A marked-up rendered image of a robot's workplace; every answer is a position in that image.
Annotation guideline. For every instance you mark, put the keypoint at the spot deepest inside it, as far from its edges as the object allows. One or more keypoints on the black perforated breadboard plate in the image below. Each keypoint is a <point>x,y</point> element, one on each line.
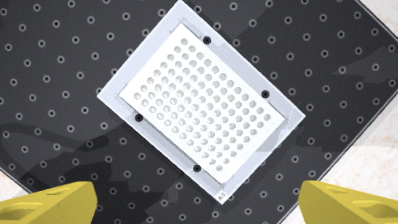
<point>335,60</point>

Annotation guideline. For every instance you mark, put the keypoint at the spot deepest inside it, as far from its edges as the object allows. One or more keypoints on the white well plate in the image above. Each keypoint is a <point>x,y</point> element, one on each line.
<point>187,115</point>

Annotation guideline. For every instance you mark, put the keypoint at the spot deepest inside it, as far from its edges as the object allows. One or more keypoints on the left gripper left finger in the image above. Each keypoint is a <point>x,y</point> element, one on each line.
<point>73,203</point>

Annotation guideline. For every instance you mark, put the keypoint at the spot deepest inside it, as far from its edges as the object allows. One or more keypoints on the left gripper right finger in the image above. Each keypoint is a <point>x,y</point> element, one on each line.
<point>324,203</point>

